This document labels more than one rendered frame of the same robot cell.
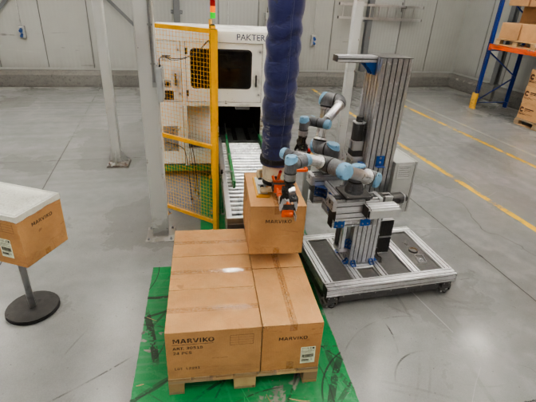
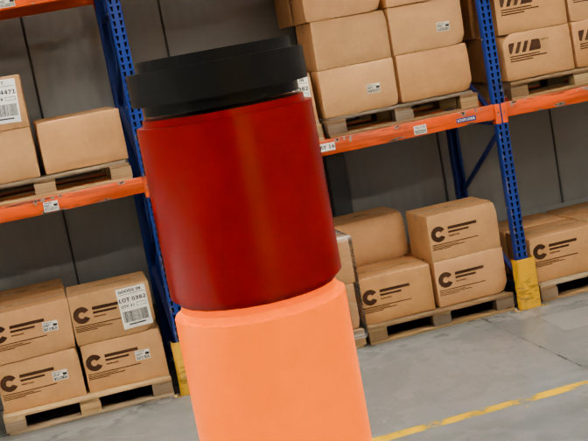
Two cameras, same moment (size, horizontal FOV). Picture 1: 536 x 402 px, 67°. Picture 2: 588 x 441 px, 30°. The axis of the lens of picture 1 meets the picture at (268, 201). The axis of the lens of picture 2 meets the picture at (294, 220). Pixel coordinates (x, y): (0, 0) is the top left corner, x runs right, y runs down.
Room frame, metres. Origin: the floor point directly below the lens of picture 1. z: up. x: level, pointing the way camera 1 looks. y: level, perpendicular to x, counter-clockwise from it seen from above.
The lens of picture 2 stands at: (4.33, 0.95, 2.34)
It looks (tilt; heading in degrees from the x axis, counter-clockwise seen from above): 9 degrees down; 272
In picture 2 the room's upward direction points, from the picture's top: 10 degrees counter-clockwise
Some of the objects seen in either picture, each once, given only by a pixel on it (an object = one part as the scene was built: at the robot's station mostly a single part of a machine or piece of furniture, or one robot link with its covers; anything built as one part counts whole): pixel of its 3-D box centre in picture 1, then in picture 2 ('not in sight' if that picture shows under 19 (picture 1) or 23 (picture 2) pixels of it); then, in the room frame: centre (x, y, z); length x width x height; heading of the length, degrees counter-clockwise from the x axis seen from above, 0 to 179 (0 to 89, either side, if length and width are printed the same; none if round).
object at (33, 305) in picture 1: (25, 277); not in sight; (2.52, 1.88, 0.31); 0.40 x 0.40 x 0.62
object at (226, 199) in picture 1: (222, 176); not in sight; (4.29, 0.53, 0.50); 2.31 x 0.05 x 0.19; 10
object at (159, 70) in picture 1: (160, 83); not in sight; (3.77, 1.04, 1.62); 0.20 x 0.05 x 0.30; 10
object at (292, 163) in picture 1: (291, 164); not in sight; (2.24, -0.13, 1.50); 0.09 x 0.08 x 0.11; 132
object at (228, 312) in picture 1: (238, 290); not in sight; (2.47, 0.19, 0.34); 1.20 x 1.00 x 0.40; 10
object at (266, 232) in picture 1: (271, 210); not in sight; (2.81, -0.03, 0.88); 0.60 x 0.40 x 0.40; 9
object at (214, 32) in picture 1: (186, 135); not in sight; (4.06, 0.89, 1.05); 0.87 x 0.10 x 2.10; 62
